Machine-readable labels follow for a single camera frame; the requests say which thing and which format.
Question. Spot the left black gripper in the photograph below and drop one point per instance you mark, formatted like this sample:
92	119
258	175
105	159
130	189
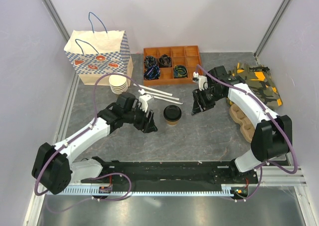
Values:
152	127

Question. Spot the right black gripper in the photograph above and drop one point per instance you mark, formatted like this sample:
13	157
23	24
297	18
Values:
199	106

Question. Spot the single paper coffee cup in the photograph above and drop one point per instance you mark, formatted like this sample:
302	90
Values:
172	123

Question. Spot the black coffee cup lid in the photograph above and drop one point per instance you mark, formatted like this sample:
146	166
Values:
172	113

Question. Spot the brown pulp cup carrier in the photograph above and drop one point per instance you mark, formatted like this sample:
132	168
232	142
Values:
246	127

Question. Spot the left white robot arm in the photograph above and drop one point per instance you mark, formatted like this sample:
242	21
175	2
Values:
55	166

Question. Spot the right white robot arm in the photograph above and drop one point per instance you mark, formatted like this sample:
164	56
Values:
272	133

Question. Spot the wrapped paper straw middle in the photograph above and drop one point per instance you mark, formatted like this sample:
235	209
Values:
163	96

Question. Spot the wrapped paper straw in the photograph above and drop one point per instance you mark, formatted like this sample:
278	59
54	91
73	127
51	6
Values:
168	100
153	90
163	96

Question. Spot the wrapped paper straw lower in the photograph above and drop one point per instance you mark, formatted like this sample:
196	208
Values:
168	100

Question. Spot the green yellow rolled tie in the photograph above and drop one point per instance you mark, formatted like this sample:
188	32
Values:
180	71

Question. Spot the wrapped paper straw upper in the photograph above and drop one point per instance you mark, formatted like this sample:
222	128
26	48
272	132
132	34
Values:
153	90

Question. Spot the orange wooden compartment tray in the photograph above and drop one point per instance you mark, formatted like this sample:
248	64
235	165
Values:
187	56

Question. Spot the stack of paper cups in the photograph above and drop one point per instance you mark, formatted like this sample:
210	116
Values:
118	83

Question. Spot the blue striped rolled tie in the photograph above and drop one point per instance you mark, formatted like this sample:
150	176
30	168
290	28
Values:
152	73

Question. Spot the brown dark rolled tie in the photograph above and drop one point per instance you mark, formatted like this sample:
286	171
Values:
165	61

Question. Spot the dark rolled tie left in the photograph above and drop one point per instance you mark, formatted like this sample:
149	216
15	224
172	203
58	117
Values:
150	61

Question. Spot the camouflage fabric bag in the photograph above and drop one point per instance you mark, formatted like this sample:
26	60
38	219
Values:
259	80

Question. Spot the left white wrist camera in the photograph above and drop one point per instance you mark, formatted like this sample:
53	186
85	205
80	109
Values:
144	100

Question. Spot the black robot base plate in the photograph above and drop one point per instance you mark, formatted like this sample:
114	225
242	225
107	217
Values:
216	172

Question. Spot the grey slotted cable duct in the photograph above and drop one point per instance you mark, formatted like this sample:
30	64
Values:
101	190

